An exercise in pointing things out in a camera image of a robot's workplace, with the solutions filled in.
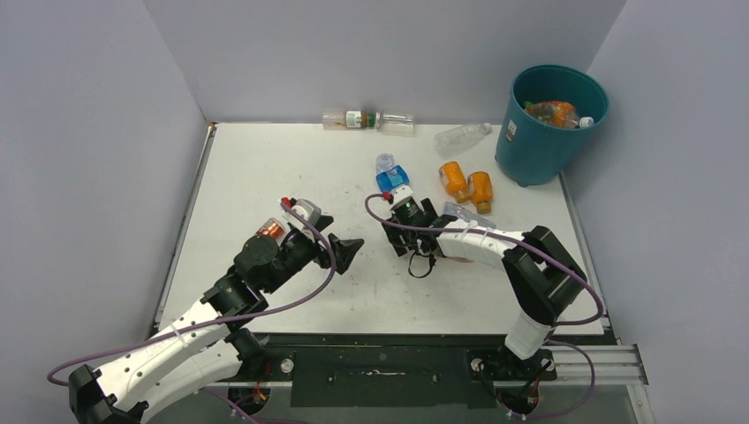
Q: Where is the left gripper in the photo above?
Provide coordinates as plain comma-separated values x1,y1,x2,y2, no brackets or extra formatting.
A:
261,216,362,294

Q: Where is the large orange label bottle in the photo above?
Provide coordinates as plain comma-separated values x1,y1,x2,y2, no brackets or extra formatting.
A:
522,101,594,129

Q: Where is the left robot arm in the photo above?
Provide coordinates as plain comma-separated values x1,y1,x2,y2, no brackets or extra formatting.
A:
68,216,364,423

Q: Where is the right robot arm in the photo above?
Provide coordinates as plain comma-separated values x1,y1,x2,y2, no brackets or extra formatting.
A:
381,198,587,378

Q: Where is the teal plastic bin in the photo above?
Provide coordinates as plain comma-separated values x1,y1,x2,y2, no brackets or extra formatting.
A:
495,64,609,186

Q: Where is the crushed clear blue bottle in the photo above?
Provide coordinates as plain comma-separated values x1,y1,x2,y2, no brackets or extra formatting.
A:
443,201,496,229

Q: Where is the small orange juice bottle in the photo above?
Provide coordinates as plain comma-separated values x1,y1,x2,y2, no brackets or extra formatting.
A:
438,161,470,204
467,171,493,215

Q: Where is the crushed blue label bottle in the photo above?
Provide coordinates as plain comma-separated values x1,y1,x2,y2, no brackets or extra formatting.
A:
375,154,410,193

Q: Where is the clear bottle green label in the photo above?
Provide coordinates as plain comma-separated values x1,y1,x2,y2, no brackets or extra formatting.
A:
322,110,381,130

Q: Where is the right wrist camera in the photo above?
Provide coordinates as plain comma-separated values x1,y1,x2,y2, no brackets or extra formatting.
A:
383,185,413,208

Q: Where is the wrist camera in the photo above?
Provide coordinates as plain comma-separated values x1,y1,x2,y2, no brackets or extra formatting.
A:
283,198,322,239
383,185,413,208

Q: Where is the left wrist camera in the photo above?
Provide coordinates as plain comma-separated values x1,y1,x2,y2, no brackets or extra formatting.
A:
283,198,322,239

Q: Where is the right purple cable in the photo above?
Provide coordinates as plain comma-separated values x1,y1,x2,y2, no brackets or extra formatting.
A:
364,193,605,421

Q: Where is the purple cable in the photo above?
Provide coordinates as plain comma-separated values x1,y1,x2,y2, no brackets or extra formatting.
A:
364,193,605,421
46,199,339,388

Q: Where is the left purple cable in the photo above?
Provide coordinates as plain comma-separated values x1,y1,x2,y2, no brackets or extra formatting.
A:
46,199,339,388

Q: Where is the clear bottle at wall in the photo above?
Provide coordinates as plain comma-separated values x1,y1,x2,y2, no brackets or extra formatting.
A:
375,110,415,136

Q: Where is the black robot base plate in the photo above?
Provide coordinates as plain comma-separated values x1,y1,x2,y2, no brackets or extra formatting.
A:
225,333,557,408

